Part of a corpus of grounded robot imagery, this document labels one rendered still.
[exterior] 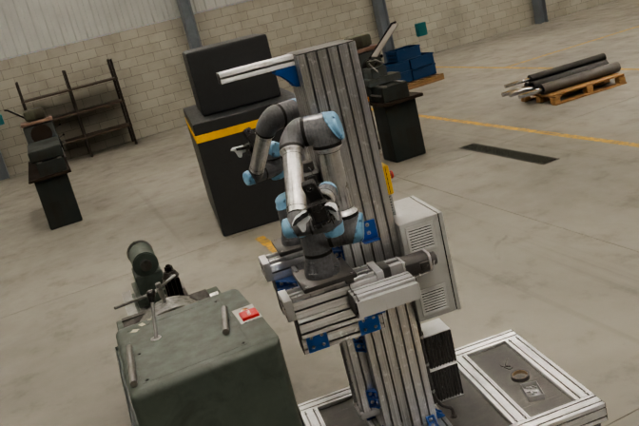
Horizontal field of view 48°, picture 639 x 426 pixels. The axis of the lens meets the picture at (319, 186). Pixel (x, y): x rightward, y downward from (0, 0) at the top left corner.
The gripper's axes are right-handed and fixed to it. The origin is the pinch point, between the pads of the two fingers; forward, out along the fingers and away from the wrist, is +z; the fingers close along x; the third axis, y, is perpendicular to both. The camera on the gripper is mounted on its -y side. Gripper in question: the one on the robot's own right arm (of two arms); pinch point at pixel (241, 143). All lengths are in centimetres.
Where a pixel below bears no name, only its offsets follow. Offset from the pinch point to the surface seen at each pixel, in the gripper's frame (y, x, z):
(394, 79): 113, 395, 352
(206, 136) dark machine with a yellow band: 66, 127, 339
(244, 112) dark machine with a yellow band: 58, 170, 323
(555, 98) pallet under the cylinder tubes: 234, 614, 300
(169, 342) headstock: 18, -108, -118
